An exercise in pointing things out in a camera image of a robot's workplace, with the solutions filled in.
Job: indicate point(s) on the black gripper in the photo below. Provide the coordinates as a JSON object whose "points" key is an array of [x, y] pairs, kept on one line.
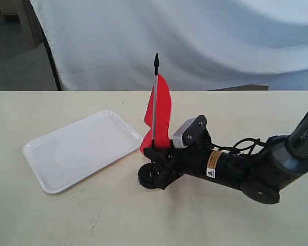
{"points": [[191, 161]]}

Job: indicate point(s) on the red flag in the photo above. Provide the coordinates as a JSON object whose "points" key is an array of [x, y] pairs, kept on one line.
{"points": [[158, 113]]}

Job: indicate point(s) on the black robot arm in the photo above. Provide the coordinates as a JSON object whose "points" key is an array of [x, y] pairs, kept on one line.
{"points": [[259, 171]]}

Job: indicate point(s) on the black round flag base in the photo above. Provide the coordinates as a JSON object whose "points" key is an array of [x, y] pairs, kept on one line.
{"points": [[149, 175]]}

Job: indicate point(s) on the white rectangular plastic tray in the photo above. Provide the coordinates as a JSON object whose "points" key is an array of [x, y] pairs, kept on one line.
{"points": [[70, 154]]}

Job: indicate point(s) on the white draped backdrop cloth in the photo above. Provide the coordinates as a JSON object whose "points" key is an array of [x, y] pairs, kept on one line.
{"points": [[202, 45]]}

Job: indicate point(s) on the black backdrop stand pole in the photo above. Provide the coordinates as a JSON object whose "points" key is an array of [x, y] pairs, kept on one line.
{"points": [[51, 61]]}

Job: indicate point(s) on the wooden furniture in background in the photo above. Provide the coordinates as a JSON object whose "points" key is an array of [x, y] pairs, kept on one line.
{"points": [[25, 13]]}

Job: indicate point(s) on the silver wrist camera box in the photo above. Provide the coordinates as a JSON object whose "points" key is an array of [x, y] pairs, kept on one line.
{"points": [[189, 132]]}

